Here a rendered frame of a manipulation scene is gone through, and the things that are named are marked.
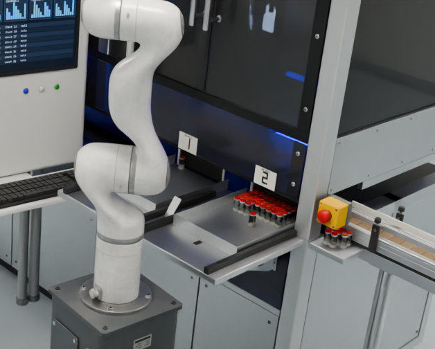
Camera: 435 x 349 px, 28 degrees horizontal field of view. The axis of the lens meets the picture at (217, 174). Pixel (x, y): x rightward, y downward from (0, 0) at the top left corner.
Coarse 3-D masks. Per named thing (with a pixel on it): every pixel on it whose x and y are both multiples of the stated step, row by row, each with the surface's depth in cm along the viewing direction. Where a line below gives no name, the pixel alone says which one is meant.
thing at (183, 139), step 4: (180, 132) 292; (180, 136) 293; (184, 136) 292; (188, 136) 290; (192, 136) 289; (180, 140) 293; (184, 140) 292; (188, 140) 291; (192, 140) 289; (196, 140) 288; (180, 144) 294; (184, 144) 292; (192, 144) 290; (196, 144) 289; (184, 148) 293; (192, 148) 290; (196, 148) 289; (192, 152) 291
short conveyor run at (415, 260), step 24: (360, 216) 266; (384, 216) 268; (360, 240) 265; (384, 240) 260; (408, 240) 256; (432, 240) 258; (384, 264) 261; (408, 264) 255; (432, 264) 249; (432, 288) 251
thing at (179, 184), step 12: (168, 156) 306; (180, 180) 296; (192, 180) 298; (204, 180) 299; (228, 180) 293; (168, 192) 287; (180, 192) 288; (192, 192) 281; (204, 192) 286; (144, 204) 273; (156, 204) 270; (168, 204) 274
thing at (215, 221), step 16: (240, 192) 286; (192, 208) 270; (208, 208) 276; (224, 208) 280; (176, 224) 265; (192, 224) 260; (208, 224) 268; (224, 224) 269; (240, 224) 270; (256, 224) 272; (288, 224) 266; (208, 240) 257; (224, 240) 252; (240, 240) 260; (256, 240) 256
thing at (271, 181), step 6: (258, 168) 272; (264, 168) 270; (258, 174) 273; (264, 174) 271; (270, 174) 269; (276, 174) 268; (258, 180) 273; (264, 180) 272; (270, 180) 270; (264, 186) 272; (270, 186) 270
